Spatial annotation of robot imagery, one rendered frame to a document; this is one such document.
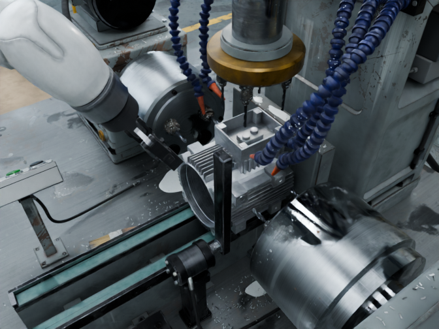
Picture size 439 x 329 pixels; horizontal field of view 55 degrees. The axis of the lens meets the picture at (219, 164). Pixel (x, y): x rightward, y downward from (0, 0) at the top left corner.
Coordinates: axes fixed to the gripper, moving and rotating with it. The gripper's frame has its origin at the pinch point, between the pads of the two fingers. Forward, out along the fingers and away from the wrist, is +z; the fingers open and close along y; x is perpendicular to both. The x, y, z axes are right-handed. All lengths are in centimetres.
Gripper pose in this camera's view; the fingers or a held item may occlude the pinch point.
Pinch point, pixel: (168, 156)
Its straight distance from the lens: 89.2
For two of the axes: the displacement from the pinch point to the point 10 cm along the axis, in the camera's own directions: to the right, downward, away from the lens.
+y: -5.7, -5.6, 6.0
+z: 4.1, 4.4, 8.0
